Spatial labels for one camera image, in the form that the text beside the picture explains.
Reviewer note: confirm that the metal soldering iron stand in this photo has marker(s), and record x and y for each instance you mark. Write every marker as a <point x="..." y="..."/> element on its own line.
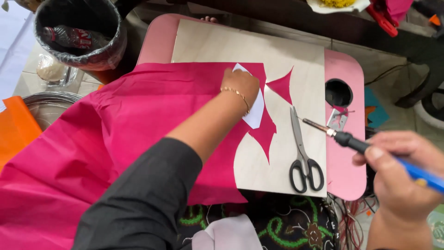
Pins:
<point x="337" y="119"/>

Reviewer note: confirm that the blue black soldering iron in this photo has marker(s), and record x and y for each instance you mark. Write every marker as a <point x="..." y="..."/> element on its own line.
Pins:
<point x="350" y="140"/>

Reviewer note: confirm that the orange fabric sheet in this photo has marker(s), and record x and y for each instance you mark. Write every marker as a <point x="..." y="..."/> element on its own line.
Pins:
<point x="15" y="128"/>

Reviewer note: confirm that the person's left fingers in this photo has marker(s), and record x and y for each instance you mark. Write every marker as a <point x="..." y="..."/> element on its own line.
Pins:
<point x="230" y="72"/>

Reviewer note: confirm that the black furniture leg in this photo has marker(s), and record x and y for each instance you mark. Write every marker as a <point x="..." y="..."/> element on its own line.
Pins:
<point x="421" y="86"/>

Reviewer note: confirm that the teal paper piece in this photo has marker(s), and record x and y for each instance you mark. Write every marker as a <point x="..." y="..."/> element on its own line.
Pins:
<point x="380" y="111"/>

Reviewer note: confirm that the black embroidered garment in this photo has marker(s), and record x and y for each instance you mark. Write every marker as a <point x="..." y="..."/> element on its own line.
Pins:
<point x="288" y="222"/>

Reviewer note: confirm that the white round bowl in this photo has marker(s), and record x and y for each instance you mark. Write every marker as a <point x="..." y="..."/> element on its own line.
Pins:
<point x="428" y="116"/>

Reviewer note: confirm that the clear plastic bottle red label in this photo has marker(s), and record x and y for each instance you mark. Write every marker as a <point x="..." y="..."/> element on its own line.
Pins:
<point x="69" y="36"/>

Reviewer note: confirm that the small pink fabric scrap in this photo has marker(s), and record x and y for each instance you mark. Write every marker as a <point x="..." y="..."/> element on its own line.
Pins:
<point x="281" y="86"/>

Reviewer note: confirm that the person's right hand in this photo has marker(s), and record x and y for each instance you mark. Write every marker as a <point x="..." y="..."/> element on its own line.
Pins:
<point x="404" y="180"/>

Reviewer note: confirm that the light wooden board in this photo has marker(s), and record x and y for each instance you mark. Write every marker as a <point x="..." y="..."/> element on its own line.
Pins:
<point x="277" y="48"/>

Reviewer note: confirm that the pink lap table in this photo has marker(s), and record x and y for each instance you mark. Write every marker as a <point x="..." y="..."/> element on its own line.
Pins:
<point x="343" y="173"/>

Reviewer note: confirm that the person's left hand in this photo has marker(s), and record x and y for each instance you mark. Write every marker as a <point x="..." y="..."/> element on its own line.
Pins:
<point x="241" y="86"/>

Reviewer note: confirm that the white cloth sheet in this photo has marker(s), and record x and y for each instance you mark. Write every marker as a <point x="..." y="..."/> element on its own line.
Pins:
<point x="12" y="45"/>

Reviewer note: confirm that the large pink fabric sheet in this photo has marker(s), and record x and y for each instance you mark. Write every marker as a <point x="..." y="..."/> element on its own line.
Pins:
<point x="114" y="132"/>

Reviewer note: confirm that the pale lilac cloth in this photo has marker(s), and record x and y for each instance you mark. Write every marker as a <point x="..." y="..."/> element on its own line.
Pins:
<point x="227" y="234"/>

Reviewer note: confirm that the round steel tray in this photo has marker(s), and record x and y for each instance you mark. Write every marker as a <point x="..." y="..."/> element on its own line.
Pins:
<point x="45" y="107"/>

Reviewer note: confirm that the black sleeve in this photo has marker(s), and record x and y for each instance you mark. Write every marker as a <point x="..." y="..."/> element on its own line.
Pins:
<point x="138" y="201"/>

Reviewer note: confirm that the red plastic tool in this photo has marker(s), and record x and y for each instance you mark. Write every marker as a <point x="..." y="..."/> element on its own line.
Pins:
<point x="381" y="19"/>

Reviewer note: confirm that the person's toes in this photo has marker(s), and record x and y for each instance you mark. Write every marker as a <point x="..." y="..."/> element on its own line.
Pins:
<point x="210" y="19"/>

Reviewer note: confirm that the clear plastic bag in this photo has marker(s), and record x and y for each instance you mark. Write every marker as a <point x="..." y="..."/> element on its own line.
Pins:
<point x="52" y="71"/>

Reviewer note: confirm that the black bin with plastic liner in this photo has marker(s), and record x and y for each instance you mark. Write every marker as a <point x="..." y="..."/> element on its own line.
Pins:
<point x="104" y="52"/>

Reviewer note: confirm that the white plate with yellow flowers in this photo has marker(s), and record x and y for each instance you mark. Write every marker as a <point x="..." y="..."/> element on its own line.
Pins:
<point x="338" y="5"/>

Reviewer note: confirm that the white paper template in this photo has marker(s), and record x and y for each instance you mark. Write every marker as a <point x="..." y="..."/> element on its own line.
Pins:
<point x="257" y="111"/>

